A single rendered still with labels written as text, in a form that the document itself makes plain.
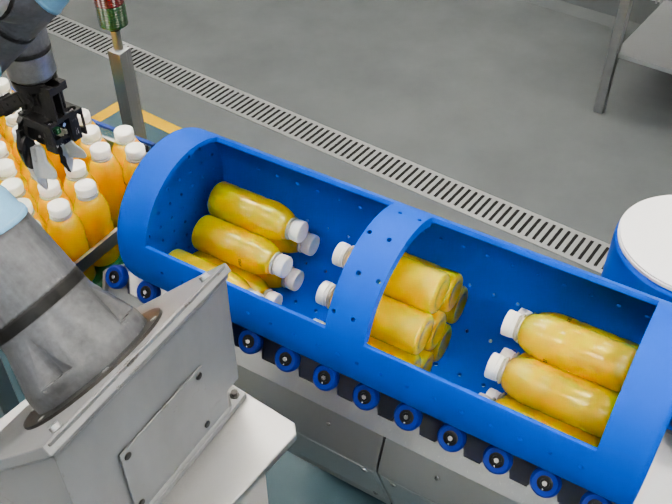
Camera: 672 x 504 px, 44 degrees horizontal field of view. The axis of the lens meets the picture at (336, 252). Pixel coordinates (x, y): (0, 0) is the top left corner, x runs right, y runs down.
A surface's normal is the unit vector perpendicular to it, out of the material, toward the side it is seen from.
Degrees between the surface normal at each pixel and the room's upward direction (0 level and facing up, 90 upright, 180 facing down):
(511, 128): 0
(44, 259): 47
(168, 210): 90
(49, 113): 90
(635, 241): 0
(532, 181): 0
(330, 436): 71
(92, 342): 29
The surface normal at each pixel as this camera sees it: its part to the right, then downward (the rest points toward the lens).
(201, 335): 0.87, 0.34
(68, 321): 0.30, -0.38
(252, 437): 0.00, -0.73
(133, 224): -0.47, 0.20
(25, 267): 0.52, -0.17
